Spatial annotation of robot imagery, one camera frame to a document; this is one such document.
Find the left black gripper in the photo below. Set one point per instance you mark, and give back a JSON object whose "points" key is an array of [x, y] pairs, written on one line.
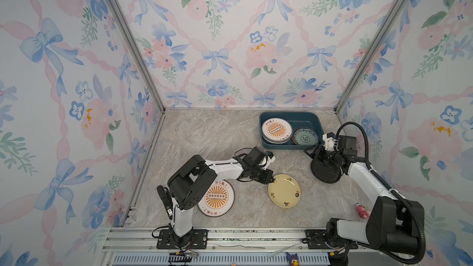
{"points": [[267, 173]]}

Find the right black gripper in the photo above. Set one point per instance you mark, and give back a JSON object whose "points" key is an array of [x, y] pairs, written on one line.
{"points": [[317, 152]]}

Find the small green patterned plate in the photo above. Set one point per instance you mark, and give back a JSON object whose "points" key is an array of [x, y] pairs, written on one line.
{"points": [[305, 137]]}

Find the orange sunburst plate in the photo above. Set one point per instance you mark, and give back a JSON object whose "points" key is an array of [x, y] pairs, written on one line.
{"points": [[218, 200], [276, 130]]}

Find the pale yellow plate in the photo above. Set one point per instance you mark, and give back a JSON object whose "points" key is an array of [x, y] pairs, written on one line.
{"points": [[284, 191]]}

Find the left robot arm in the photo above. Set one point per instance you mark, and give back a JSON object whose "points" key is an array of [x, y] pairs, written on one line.
{"points": [[189, 184]]}

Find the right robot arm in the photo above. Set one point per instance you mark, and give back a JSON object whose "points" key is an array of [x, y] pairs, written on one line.
{"points": [[395, 226]]}

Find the black round plate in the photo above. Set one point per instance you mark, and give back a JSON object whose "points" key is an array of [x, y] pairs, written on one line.
{"points": [[325, 172]]}

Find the small pink toy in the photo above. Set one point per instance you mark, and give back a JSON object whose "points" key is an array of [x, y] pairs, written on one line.
{"points": [[362, 211]]}

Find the small blue toy figure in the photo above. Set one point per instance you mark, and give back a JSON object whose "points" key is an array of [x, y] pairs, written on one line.
{"points": [[292, 259]]}

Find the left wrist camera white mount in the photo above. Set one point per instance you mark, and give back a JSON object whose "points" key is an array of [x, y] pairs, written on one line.
{"points": [[268, 158]]}

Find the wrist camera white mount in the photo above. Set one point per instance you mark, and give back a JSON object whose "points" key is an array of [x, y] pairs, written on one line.
{"points": [[330, 141], [268, 158]]}

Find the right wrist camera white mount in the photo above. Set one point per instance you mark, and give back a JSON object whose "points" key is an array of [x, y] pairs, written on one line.
{"points": [[330, 141]]}

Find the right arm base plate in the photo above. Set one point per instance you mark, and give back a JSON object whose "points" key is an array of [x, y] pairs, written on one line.
{"points": [[320, 239]]}

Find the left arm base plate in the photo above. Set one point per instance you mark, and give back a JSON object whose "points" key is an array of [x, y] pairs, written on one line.
{"points": [[194, 239]]}

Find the aluminium front rail frame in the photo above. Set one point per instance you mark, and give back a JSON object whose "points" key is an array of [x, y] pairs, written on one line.
{"points": [[137, 246]]}

